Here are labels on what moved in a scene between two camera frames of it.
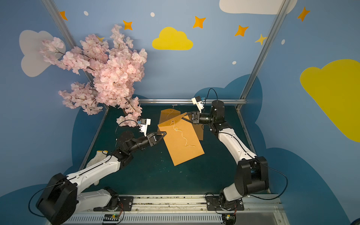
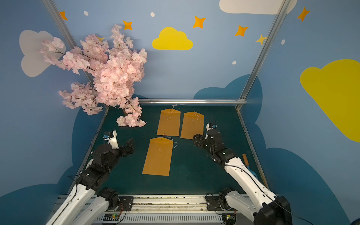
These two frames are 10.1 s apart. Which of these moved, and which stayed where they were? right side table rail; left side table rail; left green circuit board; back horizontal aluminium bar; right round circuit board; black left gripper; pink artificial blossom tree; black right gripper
Moved: black right gripper; black left gripper
Stayed: left green circuit board; right side table rail; left side table rail; right round circuit board; pink artificial blossom tree; back horizontal aluminium bar
